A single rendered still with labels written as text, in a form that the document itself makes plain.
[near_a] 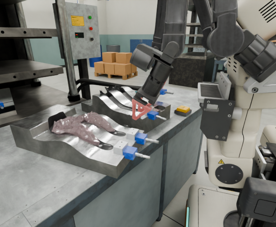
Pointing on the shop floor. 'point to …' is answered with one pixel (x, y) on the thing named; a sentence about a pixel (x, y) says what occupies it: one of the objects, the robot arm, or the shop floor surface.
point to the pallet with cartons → (115, 65)
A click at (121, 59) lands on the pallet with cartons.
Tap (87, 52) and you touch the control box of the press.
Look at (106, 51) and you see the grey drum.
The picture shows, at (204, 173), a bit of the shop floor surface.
